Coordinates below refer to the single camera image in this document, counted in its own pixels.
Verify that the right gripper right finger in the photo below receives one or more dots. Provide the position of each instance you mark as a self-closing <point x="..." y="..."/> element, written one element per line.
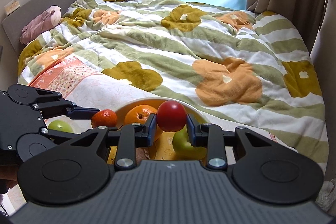
<point x="211" y="137"/>

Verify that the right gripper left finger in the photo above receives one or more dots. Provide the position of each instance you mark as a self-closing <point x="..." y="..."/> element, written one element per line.
<point x="129" y="138"/>

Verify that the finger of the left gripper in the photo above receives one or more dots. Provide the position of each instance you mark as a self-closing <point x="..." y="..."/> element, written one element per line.
<point x="100" y="135"/>
<point x="52" y="104"/>

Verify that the brown kiwi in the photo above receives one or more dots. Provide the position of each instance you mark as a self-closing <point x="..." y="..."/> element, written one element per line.
<point x="141" y="154"/>

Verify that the small green apple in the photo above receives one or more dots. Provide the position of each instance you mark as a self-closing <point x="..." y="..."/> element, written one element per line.
<point x="60" y="126"/>

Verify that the small mandarin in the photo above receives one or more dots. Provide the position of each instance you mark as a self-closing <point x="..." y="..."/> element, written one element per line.
<point x="105" y="117"/>

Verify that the large orange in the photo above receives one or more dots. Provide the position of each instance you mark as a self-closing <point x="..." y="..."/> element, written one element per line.
<point x="139" y="114"/>

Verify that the large green apple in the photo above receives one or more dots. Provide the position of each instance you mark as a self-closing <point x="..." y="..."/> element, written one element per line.
<point x="183" y="148"/>

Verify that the red cherry tomato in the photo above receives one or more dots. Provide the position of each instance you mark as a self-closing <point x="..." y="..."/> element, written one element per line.
<point x="171" y="116"/>

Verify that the person left hand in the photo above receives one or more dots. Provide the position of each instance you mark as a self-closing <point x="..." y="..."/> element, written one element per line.
<point x="9" y="175"/>

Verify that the white pink patterned cloth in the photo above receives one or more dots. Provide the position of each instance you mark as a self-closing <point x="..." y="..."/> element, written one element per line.
<point x="159" y="191"/>

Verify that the cream bowl with bear print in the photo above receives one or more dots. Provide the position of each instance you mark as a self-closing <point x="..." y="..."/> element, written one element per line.
<point x="162" y="148"/>

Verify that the floral striped duvet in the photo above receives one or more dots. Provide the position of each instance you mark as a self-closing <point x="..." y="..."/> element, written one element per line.
<point x="232" y="66"/>

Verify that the pink plush toy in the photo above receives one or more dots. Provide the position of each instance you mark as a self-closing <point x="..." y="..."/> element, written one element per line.
<point x="47" y="20"/>

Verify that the grey bed headboard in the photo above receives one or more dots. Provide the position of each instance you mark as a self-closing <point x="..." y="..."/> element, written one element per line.
<point x="14" y="23"/>

